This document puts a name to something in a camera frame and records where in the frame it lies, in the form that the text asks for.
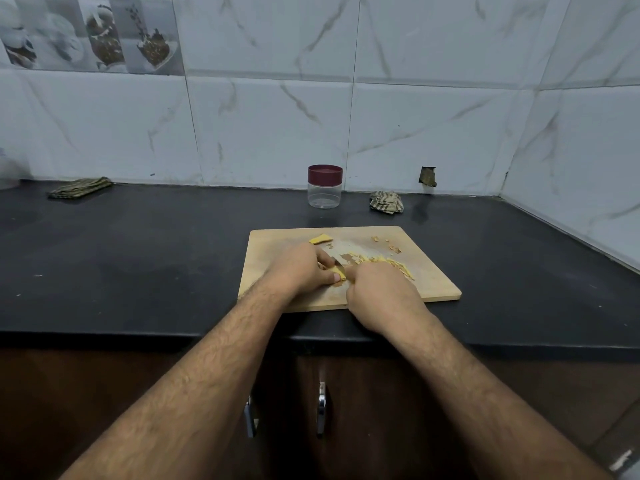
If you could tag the clear jar maroon lid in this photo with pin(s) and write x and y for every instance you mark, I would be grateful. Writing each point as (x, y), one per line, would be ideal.
(325, 197)

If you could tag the pile of ginger strips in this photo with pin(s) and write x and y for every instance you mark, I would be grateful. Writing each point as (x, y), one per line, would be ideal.
(385, 262)

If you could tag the person's right hand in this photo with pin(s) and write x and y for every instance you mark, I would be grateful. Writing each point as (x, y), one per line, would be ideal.
(380, 295)

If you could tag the person's right forearm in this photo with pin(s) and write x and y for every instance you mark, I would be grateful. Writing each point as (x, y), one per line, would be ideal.
(500, 405)

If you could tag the crumpled patterned cloth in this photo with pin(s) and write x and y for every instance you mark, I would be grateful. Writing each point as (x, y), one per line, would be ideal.
(387, 203)

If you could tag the brown wooden cabinet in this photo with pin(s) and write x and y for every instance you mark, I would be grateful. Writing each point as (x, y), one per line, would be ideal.
(100, 415)

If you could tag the black countertop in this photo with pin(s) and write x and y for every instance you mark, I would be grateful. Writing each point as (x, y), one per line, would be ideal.
(100, 265)

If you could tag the small ginger peel scraps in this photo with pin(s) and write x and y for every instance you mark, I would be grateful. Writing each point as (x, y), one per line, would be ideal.
(386, 243)

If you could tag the person's left forearm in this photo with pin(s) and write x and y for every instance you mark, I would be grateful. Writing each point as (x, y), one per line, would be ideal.
(160, 400)

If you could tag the pile of yellow ginger slices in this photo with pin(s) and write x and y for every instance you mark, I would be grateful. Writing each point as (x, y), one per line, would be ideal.
(320, 239)

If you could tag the folded green cloth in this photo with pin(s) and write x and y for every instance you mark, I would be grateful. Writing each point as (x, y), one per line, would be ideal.
(80, 188)

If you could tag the person's left hand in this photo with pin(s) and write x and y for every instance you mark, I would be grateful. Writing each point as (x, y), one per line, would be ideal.
(298, 269)

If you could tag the decorative picture tiles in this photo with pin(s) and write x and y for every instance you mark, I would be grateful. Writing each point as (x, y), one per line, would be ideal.
(90, 33)

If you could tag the wooden cutting board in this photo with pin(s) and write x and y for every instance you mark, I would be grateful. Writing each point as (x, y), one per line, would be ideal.
(435, 280)

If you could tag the clear plastic container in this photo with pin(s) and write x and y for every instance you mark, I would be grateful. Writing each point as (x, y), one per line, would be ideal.
(9, 171)

